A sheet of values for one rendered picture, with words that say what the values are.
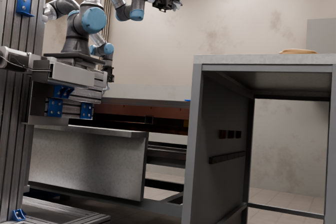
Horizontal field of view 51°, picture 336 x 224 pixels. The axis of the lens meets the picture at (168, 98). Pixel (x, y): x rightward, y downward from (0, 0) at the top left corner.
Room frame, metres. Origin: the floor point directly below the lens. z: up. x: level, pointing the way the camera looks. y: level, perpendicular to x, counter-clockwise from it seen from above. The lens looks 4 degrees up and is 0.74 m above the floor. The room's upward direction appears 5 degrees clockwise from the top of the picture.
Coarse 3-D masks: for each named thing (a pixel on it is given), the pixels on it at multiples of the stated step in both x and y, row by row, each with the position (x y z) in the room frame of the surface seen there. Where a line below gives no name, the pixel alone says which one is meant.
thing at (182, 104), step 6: (102, 102) 2.19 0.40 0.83; (108, 102) 2.17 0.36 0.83; (114, 102) 2.16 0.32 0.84; (120, 102) 2.14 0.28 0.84; (126, 102) 2.12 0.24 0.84; (132, 102) 2.10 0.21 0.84; (138, 102) 2.09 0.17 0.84; (144, 102) 2.07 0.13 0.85; (150, 102) 2.05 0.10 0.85; (156, 102) 2.04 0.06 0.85; (162, 102) 2.02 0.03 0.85; (168, 102) 2.01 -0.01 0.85; (174, 102) 1.99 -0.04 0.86; (180, 102) 1.98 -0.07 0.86; (186, 102) 1.96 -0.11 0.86
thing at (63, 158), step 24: (48, 144) 2.25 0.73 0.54; (72, 144) 2.17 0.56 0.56; (96, 144) 2.10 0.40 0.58; (120, 144) 2.03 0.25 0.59; (144, 144) 1.97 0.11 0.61; (48, 168) 2.24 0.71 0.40; (72, 168) 2.16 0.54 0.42; (96, 168) 2.09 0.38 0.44; (120, 168) 2.02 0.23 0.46; (144, 168) 1.99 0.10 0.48; (96, 192) 2.08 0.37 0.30; (120, 192) 2.02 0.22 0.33
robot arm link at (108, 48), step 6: (60, 0) 2.24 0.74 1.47; (66, 0) 2.23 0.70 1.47; (72, 0) 2.25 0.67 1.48; (60, 6) 2.24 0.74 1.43; (66, 6) 2.23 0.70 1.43; (72, 6) 2.24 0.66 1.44; (78, 6) 2.26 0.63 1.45; (66, 12) 2.26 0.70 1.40; (90, 36) 2.37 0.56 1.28; (96, 36) 2.37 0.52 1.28; (102, 36) 2.42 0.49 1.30; (96, 42) 2.40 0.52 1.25; (102, 42) 2.41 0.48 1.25; (102, 48) 2.43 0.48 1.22; (108, 48) 2.42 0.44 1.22; (102, 54) 2.49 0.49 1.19
